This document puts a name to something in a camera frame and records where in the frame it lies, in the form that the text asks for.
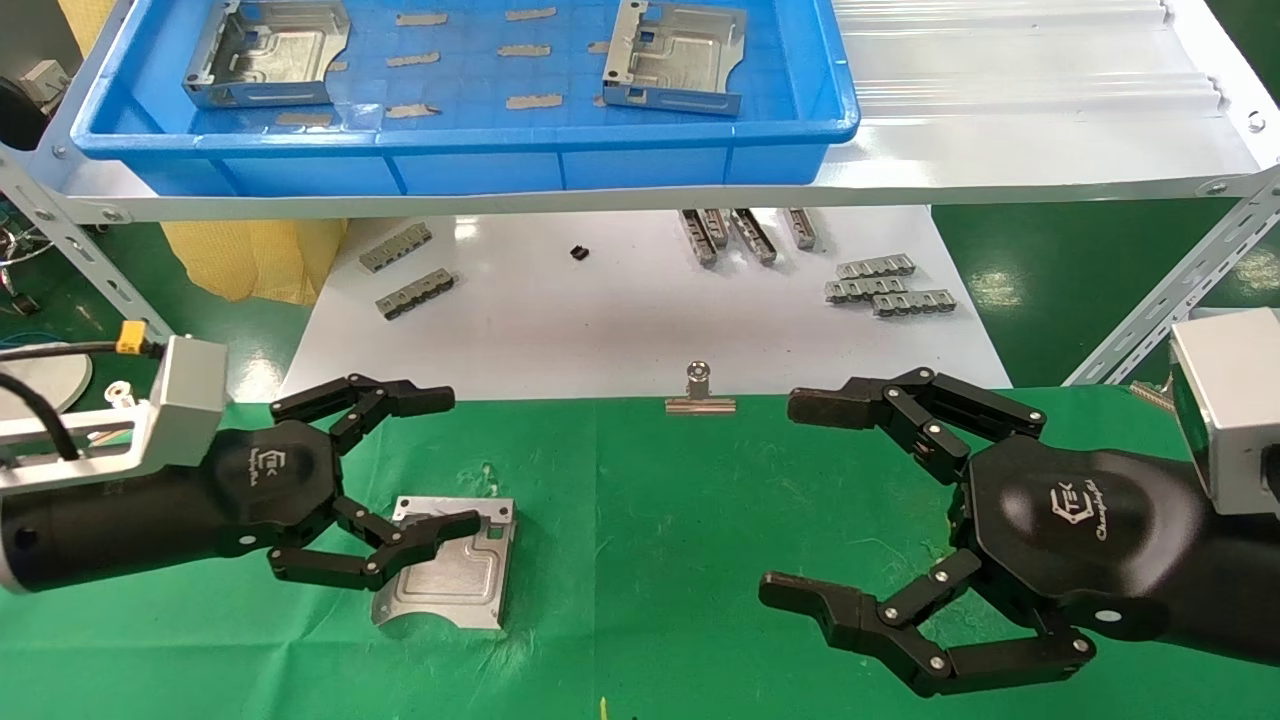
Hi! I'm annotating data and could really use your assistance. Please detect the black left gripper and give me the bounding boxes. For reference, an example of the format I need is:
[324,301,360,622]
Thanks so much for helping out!
[0,374,484,596]

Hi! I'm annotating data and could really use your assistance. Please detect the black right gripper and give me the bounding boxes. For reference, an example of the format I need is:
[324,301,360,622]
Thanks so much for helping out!
[757,367,1280,700]

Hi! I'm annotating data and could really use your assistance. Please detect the stamped sheet metal part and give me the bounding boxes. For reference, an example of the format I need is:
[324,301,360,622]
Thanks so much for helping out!
[371,495,518,632]
[602,0,749,118]
[182,0,352,109]

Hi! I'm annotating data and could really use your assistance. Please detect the silver binder clip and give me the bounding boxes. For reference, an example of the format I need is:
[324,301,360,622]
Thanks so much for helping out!
[98,380,153,443]
[665,361,738,416]

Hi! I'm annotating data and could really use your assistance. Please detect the green table cloth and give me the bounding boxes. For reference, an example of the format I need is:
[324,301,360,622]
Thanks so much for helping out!
[0,387,1280,720]

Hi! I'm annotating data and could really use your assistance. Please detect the white floor board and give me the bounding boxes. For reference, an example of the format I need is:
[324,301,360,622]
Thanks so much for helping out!
[280,205,1013,403]

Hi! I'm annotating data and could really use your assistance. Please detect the yellow mesh bag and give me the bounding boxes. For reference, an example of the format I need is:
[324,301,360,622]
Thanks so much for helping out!
[58,0,349,307]

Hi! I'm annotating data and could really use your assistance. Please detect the blue plastic tray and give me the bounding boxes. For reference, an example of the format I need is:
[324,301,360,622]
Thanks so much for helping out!
[70,0,861,198]

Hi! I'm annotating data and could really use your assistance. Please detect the perforated white shelf strut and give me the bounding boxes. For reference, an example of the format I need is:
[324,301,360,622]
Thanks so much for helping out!
[0,148,237,404]
[1063,168,1280,389]

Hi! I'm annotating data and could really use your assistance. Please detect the white round stand base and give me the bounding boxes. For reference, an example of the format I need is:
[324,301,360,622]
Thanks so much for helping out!
[0,345,93,403]

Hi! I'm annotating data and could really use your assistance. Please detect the white metal shelf board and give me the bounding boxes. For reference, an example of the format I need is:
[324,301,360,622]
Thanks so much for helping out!
[28,0,1280,224]

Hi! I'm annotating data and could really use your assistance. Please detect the clear corrugated plastic sheet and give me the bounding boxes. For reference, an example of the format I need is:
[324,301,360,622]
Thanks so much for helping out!
[830,0,1227,123]

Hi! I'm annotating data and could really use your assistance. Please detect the black round object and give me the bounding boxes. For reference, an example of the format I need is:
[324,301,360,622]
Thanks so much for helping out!
[0,78,51,151]

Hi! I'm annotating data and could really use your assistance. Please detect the small grey box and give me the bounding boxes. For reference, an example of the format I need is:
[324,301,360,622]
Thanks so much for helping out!
[18,60,71,107]

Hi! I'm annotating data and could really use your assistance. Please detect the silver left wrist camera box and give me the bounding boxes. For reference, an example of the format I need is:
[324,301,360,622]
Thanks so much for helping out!
[0,335,232,492]

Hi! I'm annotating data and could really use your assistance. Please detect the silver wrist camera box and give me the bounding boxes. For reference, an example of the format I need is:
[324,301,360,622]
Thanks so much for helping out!
[1168,308,1280,517]
[0,335,232,492]

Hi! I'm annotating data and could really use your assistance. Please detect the yellow cable connector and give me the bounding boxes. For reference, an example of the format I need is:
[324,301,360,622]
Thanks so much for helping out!
[114,320,167,359]

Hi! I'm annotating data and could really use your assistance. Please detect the black camera cable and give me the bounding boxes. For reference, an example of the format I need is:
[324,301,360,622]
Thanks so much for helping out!
[0,340,131,463]

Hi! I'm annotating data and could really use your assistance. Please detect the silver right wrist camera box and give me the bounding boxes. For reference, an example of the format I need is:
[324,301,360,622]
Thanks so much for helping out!
[1168,308,1280,517]

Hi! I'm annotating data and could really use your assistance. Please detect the tangled floor cables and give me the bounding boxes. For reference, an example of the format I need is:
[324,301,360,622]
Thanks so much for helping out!
[0,198,49,319]

